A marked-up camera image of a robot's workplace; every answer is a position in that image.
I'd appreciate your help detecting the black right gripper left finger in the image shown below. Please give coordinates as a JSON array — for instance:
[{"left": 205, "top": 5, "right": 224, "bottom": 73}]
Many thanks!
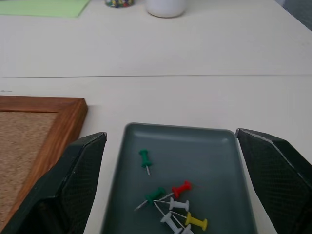
[{"left": 0, "top": 132, "right": 108, "bottom": 234}]

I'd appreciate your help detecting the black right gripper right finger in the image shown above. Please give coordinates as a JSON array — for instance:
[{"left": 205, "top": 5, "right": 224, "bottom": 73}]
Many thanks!
[{"left": 235, "top": 128, "right": 312, "bottom": 234}]

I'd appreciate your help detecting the dark green plastic tray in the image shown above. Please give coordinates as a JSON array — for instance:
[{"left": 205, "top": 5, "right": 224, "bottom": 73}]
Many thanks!
[{"left": 99, "top": 122, "right": 258, "bottom": 234}]

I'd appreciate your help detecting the green paper note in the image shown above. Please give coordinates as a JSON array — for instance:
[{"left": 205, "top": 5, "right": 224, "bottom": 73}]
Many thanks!
[{"left": 0, "top": 0, "right": 91, "bottom": 18}]

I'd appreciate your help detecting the clear jar of pushpins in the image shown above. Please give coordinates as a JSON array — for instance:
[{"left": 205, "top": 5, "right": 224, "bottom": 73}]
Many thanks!
[{"left": 104, "top": 0, "right": 136, "bottom": 9}]

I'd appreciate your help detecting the wood-framed cork board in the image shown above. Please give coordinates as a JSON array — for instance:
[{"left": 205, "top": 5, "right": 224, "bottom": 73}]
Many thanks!
[{"left": 0, "top": 95, "right": 88, "bottom": 226}]

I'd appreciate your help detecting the green pushpin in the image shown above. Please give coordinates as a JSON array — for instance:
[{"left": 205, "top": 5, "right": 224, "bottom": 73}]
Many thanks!
[
  {"left": 134, "top": 187, "right": 167, "bottom": 211},
  {"left": 138, "top": 149, "right": 153, "bottom": 176}
]

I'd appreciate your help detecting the yellow pushpin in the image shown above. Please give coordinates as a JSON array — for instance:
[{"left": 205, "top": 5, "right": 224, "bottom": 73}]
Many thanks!
[{"left": 170, "top": 211, "right": 208, "bottom": 231}]

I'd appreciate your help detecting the red pushpin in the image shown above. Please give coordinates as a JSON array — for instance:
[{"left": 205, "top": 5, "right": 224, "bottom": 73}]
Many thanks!
[{"left": 158, "top": 180, "right": 193, "bottom": 201}]

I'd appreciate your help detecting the white pushpin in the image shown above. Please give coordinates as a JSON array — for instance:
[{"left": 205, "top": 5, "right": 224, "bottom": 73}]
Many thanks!
[
  {"left": 153, "top": 196, "right": 190, "bottom": 212},
  {"left": 172, "top": 215, "right": 195, "bottom": 234},
  {"left": 154, "top": 204, "right": 184, "bottom": 234}
]

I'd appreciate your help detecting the white round container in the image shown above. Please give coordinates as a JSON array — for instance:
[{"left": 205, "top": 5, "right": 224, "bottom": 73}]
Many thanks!
[{"left": 145, "top": 0, "right": 187, "bottom": 18}]

